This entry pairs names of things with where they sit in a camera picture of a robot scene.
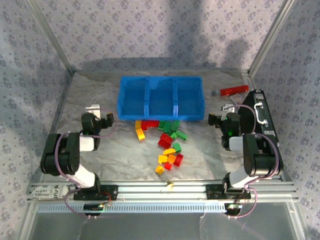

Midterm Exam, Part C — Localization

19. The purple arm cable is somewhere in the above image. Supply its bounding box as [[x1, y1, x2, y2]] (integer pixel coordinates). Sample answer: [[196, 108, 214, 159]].
[[55, 108, 118, 220], [228, 104, 280, 220]]

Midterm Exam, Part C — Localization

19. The black briefcase with silver handle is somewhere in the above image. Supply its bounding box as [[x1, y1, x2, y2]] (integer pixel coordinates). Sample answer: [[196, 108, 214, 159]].
[[236, 88, 285, 176]]

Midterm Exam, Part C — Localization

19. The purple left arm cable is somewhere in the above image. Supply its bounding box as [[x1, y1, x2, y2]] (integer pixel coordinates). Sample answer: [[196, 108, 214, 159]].
[[55, 108, 118, 220]]

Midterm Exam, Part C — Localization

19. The aluminium frame post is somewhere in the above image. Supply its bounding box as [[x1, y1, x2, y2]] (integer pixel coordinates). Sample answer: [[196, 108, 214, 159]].
[[248, 0, 297, 75], [26, 0, 76, 75]]

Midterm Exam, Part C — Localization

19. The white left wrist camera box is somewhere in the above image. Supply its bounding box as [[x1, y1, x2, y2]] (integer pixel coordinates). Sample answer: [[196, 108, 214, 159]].
[[85, 104, 101, 117]]

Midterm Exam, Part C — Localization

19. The blue three-compartment plastic bin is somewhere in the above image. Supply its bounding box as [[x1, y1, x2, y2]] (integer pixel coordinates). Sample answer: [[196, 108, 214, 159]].
[[116, 76, 206, 123]]

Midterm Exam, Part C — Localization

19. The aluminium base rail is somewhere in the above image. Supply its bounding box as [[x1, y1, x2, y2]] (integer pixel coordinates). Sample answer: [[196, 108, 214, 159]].
[[26, 180, 299, 203]]

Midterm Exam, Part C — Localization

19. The grey slotted cable duct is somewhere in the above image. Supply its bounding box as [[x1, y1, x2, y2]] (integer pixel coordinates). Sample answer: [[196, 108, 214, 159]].
[[36, 200, 227, 214]]

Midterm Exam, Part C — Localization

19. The long red lego brick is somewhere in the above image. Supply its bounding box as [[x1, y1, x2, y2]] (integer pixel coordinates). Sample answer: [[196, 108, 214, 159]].
[[141, 119, 160, 131]]

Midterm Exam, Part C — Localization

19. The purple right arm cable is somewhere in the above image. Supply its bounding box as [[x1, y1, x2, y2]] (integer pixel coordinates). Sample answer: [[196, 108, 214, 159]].
[[228, 104, 280, 220]]

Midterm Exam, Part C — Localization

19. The small black circuit board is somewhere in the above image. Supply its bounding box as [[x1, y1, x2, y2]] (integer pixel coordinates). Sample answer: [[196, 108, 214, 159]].
[[83, 203, 105, 211], [224, 202, 244, 216]]

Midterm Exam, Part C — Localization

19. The white printed paper label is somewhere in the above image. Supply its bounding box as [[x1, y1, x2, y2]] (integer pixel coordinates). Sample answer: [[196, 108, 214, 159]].
[[31, 184, 68, 201]]

